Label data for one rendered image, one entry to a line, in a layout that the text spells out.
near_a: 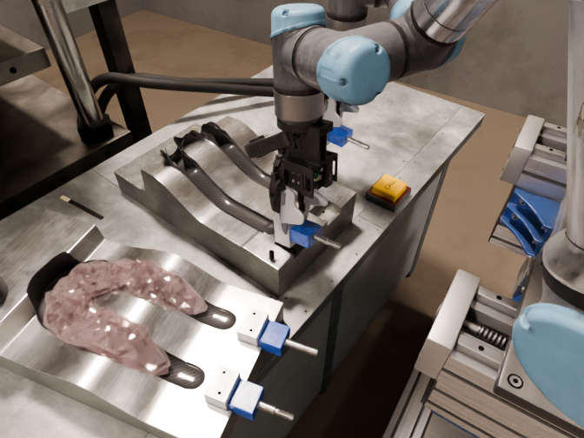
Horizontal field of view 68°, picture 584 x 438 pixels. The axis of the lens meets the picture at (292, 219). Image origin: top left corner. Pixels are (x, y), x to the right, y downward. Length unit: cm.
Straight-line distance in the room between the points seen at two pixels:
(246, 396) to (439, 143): 86
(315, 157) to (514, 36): 240
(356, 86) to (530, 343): 32
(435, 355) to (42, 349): 59
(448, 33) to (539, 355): 37
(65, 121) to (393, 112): 98
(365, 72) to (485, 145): 229
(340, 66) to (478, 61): 257
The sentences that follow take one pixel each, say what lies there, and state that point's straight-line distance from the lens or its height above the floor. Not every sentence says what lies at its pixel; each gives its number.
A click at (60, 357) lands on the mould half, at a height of 89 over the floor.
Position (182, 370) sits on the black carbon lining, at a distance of 74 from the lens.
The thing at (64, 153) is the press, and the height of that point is 79.
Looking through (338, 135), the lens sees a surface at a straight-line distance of 98.
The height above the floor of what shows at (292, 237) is 92.
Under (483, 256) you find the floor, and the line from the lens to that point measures 212.
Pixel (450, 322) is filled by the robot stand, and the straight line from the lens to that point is 63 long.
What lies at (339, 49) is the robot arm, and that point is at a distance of 53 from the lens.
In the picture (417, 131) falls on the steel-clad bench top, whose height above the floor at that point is 80.
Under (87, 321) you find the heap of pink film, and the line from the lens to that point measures 78.
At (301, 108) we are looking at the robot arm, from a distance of 64.
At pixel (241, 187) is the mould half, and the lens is 94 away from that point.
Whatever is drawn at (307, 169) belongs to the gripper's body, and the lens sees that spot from 66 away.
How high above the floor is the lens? 150
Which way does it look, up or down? 46 degrees down
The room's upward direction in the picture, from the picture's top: straight up
